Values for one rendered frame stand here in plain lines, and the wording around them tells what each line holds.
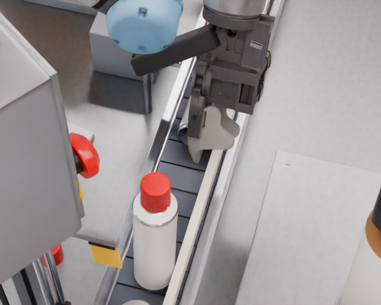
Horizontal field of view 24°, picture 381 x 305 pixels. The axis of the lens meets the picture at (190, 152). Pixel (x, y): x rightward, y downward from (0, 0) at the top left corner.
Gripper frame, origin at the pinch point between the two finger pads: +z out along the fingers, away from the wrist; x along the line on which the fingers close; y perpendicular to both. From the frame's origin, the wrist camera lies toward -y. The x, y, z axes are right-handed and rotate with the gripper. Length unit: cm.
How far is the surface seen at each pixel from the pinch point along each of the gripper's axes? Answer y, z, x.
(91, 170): 0.2, -19.6, -44.8
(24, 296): -12.9, 11.5, -23.2
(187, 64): -4.3, -8.0, 9.4
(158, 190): 0.5, -5.2, -20.8
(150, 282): -0.2, 11.7, -14.2
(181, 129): -2.8, -0.3, 4.9
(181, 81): -4.2, -6.5, 6.7
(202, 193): 2.7, 4.2, -2.7
